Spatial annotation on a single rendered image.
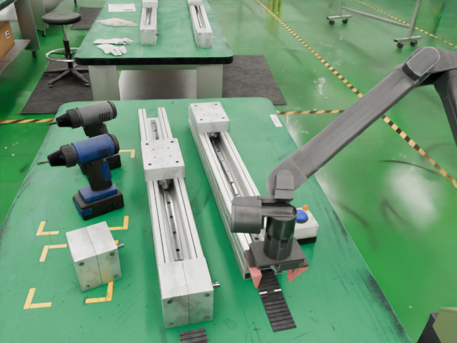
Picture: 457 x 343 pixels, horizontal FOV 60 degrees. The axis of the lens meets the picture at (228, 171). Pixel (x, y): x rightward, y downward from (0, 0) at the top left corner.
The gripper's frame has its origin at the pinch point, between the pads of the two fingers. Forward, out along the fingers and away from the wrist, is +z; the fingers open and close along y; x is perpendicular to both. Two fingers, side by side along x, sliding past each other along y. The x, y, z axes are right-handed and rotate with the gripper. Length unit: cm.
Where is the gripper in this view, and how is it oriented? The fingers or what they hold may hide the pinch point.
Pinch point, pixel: (273, 280)
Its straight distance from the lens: 89.8
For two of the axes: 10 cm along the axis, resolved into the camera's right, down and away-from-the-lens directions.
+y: -9.7, 1.0, -2.1
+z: -0.3, 8.3, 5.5
